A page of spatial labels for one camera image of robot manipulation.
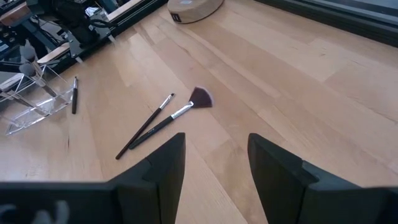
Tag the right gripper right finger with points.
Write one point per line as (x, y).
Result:
(280, 180)

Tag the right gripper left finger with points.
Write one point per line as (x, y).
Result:
(161, 186)

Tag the long thin dark brush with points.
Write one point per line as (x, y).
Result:
(143, 128)

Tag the black fan brush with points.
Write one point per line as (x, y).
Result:
(182, 110)

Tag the slim black brush silver ferrule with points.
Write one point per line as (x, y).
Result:
(74, 99)

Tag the large black powder brush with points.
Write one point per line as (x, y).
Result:
(27, 69)

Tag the medium black round brush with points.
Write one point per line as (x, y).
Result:
(28, 53)

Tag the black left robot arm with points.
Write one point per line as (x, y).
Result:
(77, 28)

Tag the clear acrylic brush organizer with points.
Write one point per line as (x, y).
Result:
(37, 112)

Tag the white shade wooden base lamp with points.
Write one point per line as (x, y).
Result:
(192, 11)

